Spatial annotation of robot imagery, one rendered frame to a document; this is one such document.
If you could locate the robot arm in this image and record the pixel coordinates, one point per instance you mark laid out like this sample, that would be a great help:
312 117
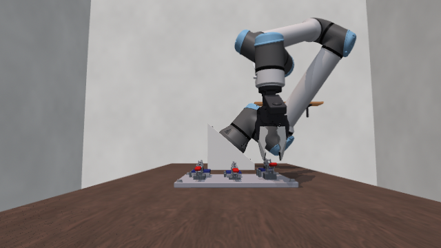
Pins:
266 50

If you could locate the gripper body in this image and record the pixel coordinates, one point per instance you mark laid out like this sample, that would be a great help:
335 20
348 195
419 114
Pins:
271 120

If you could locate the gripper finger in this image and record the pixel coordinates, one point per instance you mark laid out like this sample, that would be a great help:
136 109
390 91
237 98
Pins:
282 133
261 133

